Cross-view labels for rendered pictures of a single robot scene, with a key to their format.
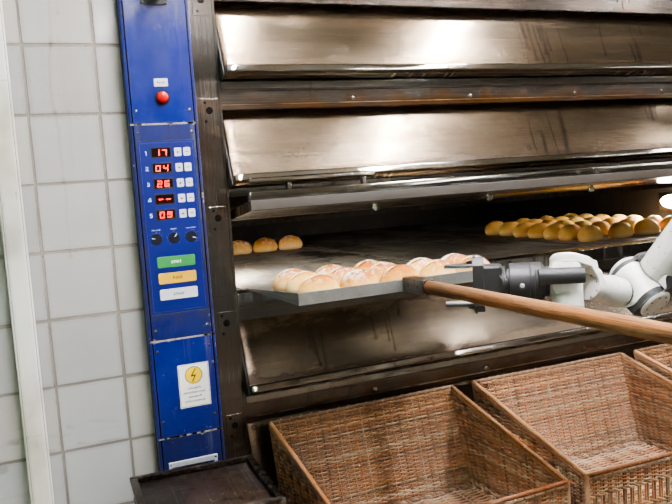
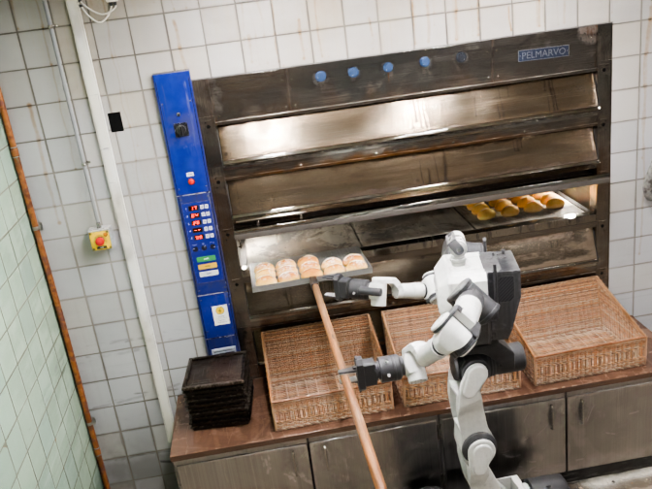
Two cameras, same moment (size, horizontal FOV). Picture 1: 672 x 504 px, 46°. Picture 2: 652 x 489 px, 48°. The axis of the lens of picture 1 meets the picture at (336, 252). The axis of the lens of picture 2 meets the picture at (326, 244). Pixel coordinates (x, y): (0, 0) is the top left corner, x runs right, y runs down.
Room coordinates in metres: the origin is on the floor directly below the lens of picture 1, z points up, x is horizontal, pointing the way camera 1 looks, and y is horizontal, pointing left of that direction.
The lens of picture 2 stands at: (-1.02, -1.23, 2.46)
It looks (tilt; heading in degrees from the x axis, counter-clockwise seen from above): 20 degrees down; 19
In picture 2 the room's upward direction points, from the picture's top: 7 degrees counter-clockwise
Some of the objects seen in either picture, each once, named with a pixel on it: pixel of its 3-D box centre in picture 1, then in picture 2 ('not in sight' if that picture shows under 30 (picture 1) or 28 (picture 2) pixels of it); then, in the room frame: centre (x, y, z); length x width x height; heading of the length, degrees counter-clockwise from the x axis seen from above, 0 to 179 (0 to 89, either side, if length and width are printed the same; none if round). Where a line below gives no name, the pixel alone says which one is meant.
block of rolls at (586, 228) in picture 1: (580, 225); (504, 194); (2.93, -0.92, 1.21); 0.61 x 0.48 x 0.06; 24
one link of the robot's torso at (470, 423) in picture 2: not in sight; (472, 406); (1.48, -0.88, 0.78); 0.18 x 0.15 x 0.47; 24
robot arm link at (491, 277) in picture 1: (500, 283); (348, 288); (1.70, -0.36, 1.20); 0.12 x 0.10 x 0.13; 80
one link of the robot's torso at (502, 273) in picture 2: not in sight; (476, 295); (1.49, -0.92, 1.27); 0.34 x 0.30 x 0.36; 13
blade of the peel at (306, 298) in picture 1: (372, 277); (308, 265); (1.95, -0.09, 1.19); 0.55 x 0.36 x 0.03; 115
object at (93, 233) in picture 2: not in sight; (101, 238); (1.65, 0.79, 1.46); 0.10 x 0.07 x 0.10; 114
